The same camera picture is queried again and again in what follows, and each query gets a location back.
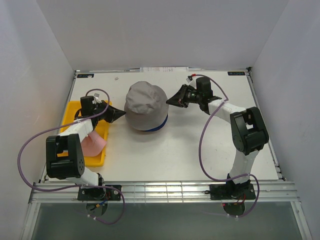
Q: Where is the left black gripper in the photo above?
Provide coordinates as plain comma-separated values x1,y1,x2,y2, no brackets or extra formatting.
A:
93,100,126,124

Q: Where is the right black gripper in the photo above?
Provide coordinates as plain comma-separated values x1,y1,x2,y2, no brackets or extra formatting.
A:
166,84,202,109

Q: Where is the grey hat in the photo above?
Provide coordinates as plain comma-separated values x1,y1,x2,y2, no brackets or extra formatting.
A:
124,81,169,132

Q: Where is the blue hat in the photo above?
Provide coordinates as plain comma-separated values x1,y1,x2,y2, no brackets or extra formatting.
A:
145,115,169,132

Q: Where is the pink hat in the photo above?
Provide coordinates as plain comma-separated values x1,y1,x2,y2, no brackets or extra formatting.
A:
81,130,107,157

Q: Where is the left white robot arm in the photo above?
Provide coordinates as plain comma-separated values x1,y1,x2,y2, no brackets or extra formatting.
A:
46,95,126,200

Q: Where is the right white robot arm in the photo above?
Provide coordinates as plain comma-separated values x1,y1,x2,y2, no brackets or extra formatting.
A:
166,74,270,199

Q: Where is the white paper strip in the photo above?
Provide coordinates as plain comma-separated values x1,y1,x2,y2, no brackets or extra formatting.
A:
139,66,189,73

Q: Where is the blue corner label left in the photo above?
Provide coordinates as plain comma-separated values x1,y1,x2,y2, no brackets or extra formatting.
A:
76,73,95,78

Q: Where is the blue corner label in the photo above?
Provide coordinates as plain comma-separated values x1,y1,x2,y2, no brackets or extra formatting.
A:
227,71,246,76
76,73,95,78

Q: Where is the blue corner label right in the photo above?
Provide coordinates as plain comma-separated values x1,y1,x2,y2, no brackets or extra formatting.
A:
227,71,246,76

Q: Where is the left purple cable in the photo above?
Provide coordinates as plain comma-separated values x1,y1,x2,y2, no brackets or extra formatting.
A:
16,88,126,225

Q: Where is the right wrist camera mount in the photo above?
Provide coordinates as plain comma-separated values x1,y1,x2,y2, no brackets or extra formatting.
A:
186,73,198,89

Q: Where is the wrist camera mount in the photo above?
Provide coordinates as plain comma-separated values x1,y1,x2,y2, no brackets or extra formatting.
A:
186,73,198,89
87,93,102,105

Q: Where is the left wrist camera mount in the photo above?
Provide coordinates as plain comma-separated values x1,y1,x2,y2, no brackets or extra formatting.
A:
87,93,102,105

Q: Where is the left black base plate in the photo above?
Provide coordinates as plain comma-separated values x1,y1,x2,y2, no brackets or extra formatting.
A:
77,185,122,201

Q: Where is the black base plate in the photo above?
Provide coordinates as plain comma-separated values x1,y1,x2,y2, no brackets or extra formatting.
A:
204,181,256,200
77,185,122,201

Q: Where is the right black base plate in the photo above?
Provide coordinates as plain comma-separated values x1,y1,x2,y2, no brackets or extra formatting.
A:
204,181,256,200

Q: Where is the aluminium front rail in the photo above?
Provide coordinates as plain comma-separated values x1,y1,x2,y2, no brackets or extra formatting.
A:
29,180,301,204

